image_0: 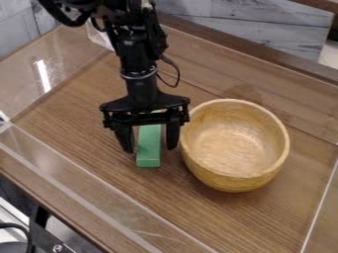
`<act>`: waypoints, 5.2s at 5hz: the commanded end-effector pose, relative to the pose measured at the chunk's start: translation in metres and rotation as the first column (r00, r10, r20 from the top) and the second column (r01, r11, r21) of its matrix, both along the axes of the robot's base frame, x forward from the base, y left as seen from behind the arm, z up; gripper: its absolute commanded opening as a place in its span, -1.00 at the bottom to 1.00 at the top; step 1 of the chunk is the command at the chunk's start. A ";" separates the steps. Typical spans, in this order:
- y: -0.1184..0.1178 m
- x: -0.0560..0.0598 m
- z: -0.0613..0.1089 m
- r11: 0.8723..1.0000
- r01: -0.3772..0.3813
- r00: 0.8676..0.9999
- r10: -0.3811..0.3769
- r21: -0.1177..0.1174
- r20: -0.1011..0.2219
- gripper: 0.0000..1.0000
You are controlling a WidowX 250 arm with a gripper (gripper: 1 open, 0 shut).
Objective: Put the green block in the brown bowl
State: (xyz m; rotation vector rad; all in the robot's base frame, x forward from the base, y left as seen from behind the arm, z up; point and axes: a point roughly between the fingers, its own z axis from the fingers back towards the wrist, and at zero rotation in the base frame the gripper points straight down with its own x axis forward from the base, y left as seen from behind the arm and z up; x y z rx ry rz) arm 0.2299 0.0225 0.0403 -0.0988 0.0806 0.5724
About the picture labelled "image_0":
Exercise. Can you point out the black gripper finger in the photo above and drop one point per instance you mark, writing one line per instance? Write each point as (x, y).
(173, 135)
(126, 138)

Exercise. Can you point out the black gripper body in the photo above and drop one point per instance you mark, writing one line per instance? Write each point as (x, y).
(147, 105)

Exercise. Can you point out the green rectangular block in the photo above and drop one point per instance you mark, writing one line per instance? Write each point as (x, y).
(149, 146)

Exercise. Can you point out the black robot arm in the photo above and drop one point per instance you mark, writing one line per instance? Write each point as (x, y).
(130, 23)

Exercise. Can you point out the brown wooden bowl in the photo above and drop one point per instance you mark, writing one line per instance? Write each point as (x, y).
(234, 145)

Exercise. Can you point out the clear acrylic corner bracket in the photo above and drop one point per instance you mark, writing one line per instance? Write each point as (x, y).
(98, 37)

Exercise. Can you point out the black table leg bracket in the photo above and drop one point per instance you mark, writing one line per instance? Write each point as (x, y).
(44, 242)

